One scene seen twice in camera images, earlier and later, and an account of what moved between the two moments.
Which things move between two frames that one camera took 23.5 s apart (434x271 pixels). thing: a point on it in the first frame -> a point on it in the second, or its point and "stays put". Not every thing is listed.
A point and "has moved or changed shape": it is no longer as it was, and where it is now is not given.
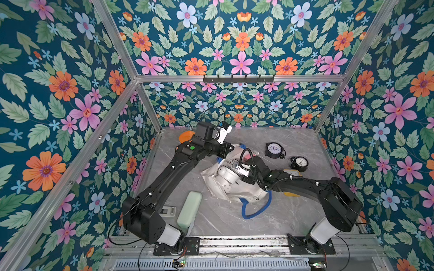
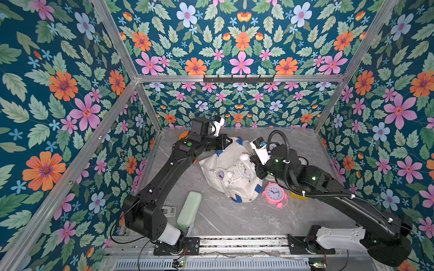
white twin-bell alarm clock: [229, 174] -> [245, 167]
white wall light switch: [168, 211] stays put
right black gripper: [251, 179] -> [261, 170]
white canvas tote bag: [234, 192] has moved or changed shape
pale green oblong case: [189, 209] stays put
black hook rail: [238, 79] stays put
